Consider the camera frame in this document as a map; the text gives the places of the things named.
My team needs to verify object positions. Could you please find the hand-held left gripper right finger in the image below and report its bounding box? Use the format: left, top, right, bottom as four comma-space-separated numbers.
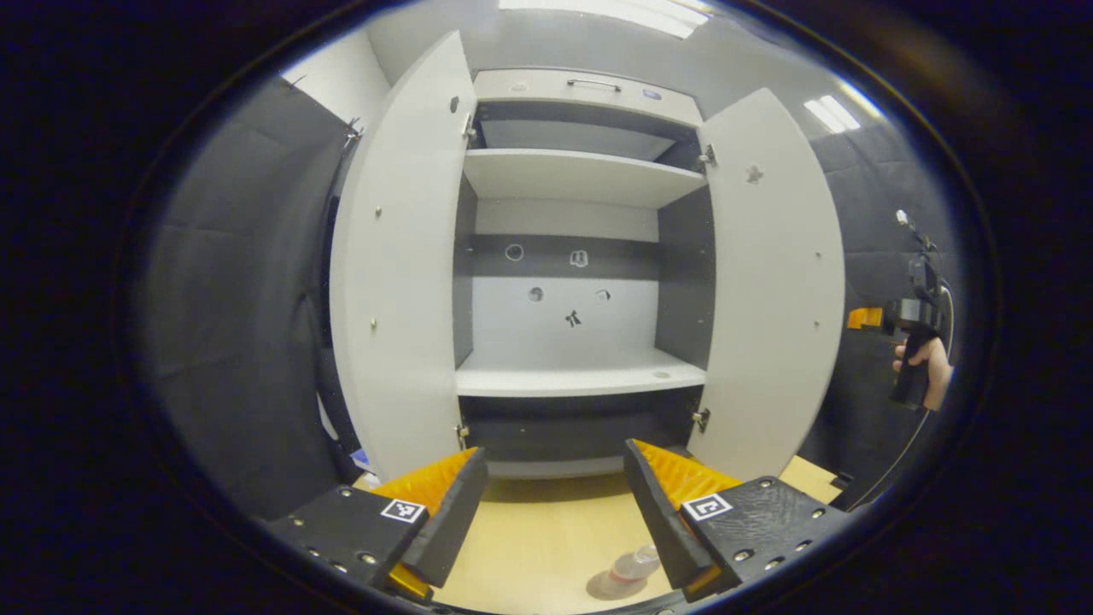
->
622, 438, 855, 603

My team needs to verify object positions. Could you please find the grey open cabinet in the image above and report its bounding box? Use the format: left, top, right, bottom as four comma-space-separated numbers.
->
453, 67, 718, 479

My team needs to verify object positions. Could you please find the large ceiling light panel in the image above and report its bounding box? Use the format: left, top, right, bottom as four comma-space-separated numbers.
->
498, 0, 714, 39

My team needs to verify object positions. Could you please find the small ceiling light panel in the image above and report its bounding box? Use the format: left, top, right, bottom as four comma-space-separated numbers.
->
803, 94, 862, 135

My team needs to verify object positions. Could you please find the clear bottle with pink label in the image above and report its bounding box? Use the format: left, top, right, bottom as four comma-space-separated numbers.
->
608, 544, 661, 590

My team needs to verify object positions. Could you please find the thin gripper cable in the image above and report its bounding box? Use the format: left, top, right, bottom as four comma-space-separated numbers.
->
845, 282, 956, 513

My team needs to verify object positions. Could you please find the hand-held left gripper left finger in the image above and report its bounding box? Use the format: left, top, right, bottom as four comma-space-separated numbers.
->
266, 446, 489, 603

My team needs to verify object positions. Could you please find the grey cabinet drawer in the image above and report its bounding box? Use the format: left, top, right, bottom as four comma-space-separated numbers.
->
472, 68, 705, 127

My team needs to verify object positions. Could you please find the black backdrop cloth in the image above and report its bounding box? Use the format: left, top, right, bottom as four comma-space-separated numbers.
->
141, 75, 364, 520
798, 85, 970, 513

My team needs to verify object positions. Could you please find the grey cabinet door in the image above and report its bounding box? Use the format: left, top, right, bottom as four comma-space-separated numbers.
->
329, 30, 479, 483
687, 87, 846, 483

